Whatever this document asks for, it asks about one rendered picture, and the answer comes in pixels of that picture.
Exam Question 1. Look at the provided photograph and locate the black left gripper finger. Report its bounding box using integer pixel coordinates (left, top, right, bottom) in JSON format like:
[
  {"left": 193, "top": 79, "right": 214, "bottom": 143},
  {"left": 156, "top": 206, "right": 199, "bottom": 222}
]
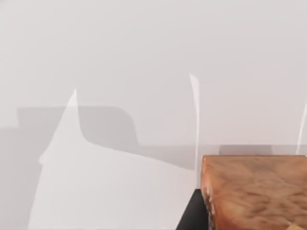
[{"left": 176, "top": 188, "right": 212, "bottom": 230}]

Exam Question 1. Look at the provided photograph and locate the brown bread loaf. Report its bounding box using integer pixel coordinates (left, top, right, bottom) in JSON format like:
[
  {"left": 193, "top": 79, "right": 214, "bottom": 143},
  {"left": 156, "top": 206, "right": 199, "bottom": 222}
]
[{"left": 201, "top": 154, "right": 307, "bottom": 230}]

